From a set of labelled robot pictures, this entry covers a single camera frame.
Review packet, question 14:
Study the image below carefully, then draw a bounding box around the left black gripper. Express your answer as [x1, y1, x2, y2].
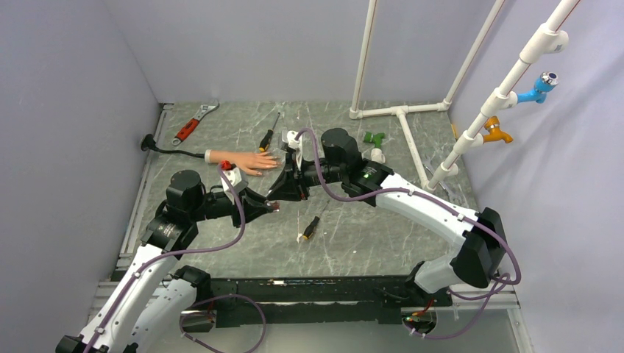
[189, 185, 273, 228]

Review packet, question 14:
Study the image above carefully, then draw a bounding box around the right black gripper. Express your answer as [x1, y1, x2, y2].
[268, 152, 346, 202]

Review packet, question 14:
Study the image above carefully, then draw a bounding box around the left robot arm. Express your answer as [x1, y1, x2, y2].
[55, 168, 279, 352]

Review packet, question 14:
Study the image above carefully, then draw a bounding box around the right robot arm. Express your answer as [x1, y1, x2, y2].
[267, 128, 508, 305]

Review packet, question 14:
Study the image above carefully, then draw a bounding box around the mannequin hand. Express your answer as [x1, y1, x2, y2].
[204, 150, 280, 176]

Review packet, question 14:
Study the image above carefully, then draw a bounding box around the near black yellow screwdriver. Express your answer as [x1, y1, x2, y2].
[301, 200, 330, 240]

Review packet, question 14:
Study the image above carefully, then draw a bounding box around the black yellow screwdriver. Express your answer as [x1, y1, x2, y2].
[258, 112, 281, 152]
[301, 200, 330, 240]

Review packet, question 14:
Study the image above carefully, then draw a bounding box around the far black yellow screwdriver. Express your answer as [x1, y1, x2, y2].
[258, 112, 281, 152]

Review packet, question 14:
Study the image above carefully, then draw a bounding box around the green white pipe fitting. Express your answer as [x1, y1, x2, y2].
[364, 132, 386, 164]

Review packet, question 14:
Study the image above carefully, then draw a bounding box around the silver spanner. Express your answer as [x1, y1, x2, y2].
[422, 156, 462, 205]

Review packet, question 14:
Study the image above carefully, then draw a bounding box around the orange pipe valve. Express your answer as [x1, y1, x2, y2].
[483, 115, 514, 143]

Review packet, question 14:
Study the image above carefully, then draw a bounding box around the blue pipe valve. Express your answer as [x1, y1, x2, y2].
[517, 71, 559, 104]

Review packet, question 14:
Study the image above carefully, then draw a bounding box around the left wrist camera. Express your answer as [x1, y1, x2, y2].
[219, 160, 248, 199]

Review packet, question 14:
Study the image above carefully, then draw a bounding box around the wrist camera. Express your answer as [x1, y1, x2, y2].
[219, 160, 248, 199]
[279, 130, 302, 169]

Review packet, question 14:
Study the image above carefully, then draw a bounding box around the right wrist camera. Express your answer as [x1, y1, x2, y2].
[279, 130, 302, 169]

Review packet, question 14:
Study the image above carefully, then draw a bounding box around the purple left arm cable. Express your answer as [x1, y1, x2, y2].
[82, 165, 268, 353]

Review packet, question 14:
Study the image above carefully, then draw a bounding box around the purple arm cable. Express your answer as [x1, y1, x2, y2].
[82, 165, 268, 353]
[294, 128, 522, 340]

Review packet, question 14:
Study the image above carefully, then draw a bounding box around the red handled adjustable wrench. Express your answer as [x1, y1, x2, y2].
[172, 101, 220, 146]

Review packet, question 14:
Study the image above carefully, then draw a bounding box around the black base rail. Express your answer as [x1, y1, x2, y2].
[109, 275, 454, 328]

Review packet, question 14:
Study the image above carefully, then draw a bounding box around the black hand stand cable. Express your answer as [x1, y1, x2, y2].
[141, 133, 206, 160]

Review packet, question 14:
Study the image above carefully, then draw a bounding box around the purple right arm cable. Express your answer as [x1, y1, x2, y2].
[294, 128, 522, 340]

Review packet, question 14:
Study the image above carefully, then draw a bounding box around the white pvc pipe frame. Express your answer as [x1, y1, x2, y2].
[348, 1, 583, 192]

